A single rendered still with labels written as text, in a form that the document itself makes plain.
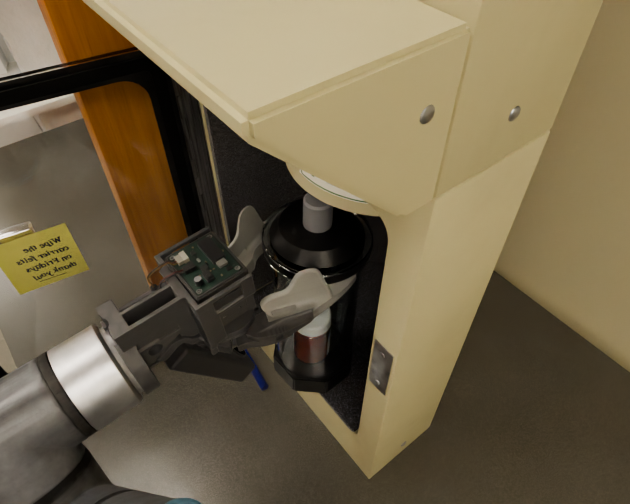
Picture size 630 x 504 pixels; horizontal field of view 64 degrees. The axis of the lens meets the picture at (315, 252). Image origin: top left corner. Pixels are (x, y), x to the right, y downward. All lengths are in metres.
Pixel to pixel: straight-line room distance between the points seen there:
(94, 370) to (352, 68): 0.30
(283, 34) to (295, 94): 0.04
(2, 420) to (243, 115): 0.31
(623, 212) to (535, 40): 0.51
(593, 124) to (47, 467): 0.69
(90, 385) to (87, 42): 0.31
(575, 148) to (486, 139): 0.47
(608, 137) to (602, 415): 0.37
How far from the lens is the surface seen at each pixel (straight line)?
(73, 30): 0.55
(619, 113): 0.73
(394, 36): 0.22
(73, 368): 0.42
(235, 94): 0.18
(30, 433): 0.43
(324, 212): 0.45
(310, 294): 0.45
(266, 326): 0.45
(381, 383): 0.48
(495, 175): 0.34
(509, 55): 0.28
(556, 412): 0.80
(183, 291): 0.41
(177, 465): 0.72
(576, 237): 0.83
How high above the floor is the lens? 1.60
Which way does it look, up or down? 48 degrees down
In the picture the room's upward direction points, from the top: straight up
